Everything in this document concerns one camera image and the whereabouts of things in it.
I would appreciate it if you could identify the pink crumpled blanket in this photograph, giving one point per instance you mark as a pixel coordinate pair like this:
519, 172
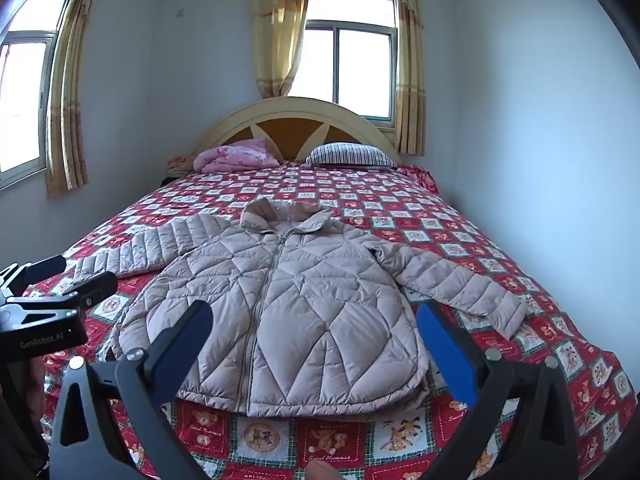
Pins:
235, 156

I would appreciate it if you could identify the orange patterned cloth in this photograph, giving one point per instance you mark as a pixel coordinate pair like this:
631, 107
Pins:
179, 162

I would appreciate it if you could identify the person's right hand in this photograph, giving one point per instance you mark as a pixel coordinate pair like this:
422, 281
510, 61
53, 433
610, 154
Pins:
322, 472

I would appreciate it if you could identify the cream wooden headboard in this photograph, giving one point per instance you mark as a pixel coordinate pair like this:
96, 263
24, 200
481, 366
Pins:
290, 127

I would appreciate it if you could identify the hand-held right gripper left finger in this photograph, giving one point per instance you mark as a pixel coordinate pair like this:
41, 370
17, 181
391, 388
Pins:
192, 345

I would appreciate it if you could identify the white-framed window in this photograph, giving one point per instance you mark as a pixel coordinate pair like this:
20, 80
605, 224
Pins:
25, 100
350, 70

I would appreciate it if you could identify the red checkered printed bed quilt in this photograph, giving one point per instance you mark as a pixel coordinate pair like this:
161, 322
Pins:
360, 197

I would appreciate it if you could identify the beige quilted down jacket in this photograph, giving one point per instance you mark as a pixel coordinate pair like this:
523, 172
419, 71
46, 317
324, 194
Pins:
300, 310

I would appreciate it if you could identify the striped pillow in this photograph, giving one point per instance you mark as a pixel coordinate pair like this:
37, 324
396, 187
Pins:
350, 155

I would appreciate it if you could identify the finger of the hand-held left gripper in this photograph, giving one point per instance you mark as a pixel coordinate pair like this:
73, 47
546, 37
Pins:
45, 267
95, 287

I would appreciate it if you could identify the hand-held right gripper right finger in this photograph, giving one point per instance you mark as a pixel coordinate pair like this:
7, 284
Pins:
445, 355

